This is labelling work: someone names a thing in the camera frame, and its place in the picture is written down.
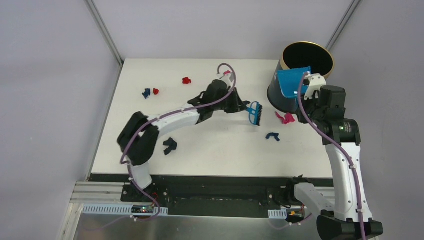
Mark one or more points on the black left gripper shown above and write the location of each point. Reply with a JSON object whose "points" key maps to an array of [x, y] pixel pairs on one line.
{"points": [[235, 102]]}

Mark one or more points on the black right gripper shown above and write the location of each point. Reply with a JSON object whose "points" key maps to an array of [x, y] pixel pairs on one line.
{"points": [[315, 99]]}

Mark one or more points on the blue hand brush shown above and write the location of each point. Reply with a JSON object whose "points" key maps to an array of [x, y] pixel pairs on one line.
{"points": [[255, 113]]}

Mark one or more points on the blue plastic dustpan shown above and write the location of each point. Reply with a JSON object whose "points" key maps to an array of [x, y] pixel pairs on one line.
{"points": [[289, 80]]}

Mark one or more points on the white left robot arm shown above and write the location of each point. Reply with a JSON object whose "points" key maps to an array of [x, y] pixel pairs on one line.
{"points": [[139, 137]]}

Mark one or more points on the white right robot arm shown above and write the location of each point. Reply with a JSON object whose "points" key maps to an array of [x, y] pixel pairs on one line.
{"points": [[349, 217]]}

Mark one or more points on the large pink paper scrap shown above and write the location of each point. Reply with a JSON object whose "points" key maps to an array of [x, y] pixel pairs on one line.
{"points": [[286, 119]]}

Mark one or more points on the red paper scrap top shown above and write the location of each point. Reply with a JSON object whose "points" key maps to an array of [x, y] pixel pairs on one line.
{"points": [[186, 80]]}

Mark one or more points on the blue paper scrap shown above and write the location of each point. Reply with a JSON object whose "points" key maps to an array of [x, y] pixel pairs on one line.
{"points": [[274, 135]]}

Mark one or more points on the dark bin with gold rim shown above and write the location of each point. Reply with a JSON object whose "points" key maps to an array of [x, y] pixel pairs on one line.
{"points": [[298, 55]]}

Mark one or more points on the large black paper scrap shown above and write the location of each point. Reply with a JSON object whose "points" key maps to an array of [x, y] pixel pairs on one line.
{"points": [[171, 145]]}

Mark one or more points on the dark blue scrap top left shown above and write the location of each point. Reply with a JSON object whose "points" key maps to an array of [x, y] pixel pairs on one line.
{"points": [[147, 93]]}

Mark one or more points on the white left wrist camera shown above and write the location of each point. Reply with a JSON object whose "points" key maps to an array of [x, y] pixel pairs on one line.
{"points": [[227, 78]]}

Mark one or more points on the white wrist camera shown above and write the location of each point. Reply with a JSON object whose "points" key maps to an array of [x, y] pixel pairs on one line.
{"points": [[316, 81], [227, 78]]}

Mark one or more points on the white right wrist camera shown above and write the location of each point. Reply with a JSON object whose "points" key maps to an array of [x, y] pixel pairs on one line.
{"points": [[316, 81]]}

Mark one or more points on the black mounting base plate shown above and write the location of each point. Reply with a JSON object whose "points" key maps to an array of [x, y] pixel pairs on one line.
{"points": [[204, 196]]}

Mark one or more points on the right white slotted cable duct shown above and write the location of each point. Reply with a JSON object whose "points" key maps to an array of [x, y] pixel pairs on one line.
{"points": [[277, 213]]}

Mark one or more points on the white slotted cable duct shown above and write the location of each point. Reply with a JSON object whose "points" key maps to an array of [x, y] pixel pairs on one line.
{"points": [[123, 209], [277, 213]]}

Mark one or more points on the aluminium frame rail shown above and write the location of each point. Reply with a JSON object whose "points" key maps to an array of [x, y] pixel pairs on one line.
{"points": [[109, 193]]}

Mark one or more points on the left white slotted cable duct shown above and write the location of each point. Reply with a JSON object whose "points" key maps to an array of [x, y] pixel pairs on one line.
{"points": [[123, 209]]}

